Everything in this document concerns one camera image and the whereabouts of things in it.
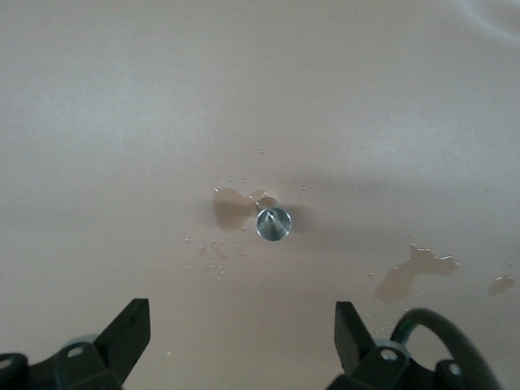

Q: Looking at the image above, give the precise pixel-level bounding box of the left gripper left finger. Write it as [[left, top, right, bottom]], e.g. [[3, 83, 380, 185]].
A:
[[0, 298, 151, 390]]

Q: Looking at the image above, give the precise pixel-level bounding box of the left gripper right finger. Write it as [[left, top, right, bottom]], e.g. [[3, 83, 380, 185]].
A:
[[328, 301, 468, 390]]

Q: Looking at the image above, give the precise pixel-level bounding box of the steel double cone jigger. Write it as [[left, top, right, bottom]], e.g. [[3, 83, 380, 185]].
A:
[[253, 196, 293, 242]]

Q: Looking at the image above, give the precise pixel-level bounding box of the small brown liquid puddle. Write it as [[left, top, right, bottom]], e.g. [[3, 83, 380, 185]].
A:
[[488, 274, 517, 297]]

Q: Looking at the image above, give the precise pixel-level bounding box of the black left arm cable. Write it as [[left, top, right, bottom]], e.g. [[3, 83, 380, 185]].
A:
[[389, 307, 503, 390]]

